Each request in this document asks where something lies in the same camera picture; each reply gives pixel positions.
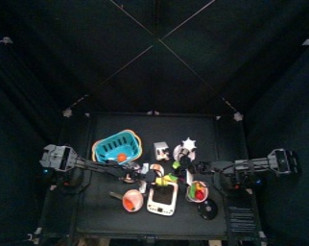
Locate yellow toy corn green leaves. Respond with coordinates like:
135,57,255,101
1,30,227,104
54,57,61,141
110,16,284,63
154,172,179,187

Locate white toy utensil stand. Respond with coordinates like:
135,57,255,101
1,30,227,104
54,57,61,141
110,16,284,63
172,136,198,161

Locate white toy knife block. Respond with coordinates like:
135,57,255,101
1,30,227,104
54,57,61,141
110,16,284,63
152,141,171,161

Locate orange toy carrot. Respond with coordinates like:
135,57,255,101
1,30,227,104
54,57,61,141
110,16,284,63
122,197,138,211

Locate teal basket with orange rim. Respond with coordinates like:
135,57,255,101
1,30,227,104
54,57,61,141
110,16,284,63
90,129,143,166

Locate white text label sticker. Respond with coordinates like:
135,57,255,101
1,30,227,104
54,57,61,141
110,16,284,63
226,206,256,236

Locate white toy kettle grey handle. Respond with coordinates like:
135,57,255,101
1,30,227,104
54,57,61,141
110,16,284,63
119,161,143,185

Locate thin diagonal brace cord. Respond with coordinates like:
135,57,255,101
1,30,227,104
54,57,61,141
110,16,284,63
109,0,238,114
67,0,216,111

